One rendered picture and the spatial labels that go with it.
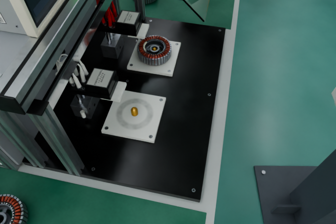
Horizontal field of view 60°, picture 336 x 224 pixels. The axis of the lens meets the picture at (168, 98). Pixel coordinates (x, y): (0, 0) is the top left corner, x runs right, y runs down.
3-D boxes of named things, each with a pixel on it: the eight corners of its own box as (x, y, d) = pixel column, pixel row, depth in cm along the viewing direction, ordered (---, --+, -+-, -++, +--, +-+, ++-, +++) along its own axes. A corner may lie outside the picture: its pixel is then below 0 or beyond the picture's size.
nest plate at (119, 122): (166, 99, 88) (166, 97, 87) (154, 143, 79) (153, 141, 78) (118, 91, 89) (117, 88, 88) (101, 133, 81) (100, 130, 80)
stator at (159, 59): (172, 43, 100) (172, 34, 97) (170, 67, 94) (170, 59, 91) (139, 42, 101) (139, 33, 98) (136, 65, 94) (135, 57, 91)
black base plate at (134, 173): (224, 32, 109) (225, 27, 107) (199, 202, 72) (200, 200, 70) (105, 15, 115) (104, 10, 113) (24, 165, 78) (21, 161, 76)
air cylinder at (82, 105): (100, 98, 88) (96, 87, 83) (91, 119, 84) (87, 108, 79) (84, 95, 89) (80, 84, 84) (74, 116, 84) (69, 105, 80)
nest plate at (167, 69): (180, 44, 102) (181, 42, 101) (172, 76, 93) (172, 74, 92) (139, 38, 104) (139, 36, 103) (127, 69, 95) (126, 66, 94)
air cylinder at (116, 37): (124, 44, 102) (122, 31, 97) (117, 59, 98) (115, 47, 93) (110, 41, 103) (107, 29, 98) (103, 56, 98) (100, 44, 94)
